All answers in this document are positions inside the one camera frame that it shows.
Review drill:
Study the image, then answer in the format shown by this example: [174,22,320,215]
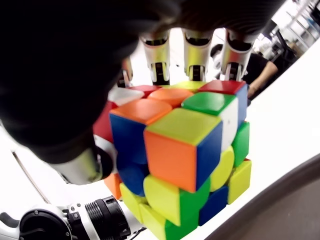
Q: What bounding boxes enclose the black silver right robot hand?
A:
[0,0,288,186]

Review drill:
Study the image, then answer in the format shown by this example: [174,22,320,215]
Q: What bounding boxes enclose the seated person in black shirt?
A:
[211,43,280,101]

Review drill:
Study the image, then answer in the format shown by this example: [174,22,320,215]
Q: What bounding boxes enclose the multicoloured Rubik's cube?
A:
[92,79,253,240]

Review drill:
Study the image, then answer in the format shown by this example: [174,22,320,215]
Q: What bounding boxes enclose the dark brown round plate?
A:
[204,154,320,240]

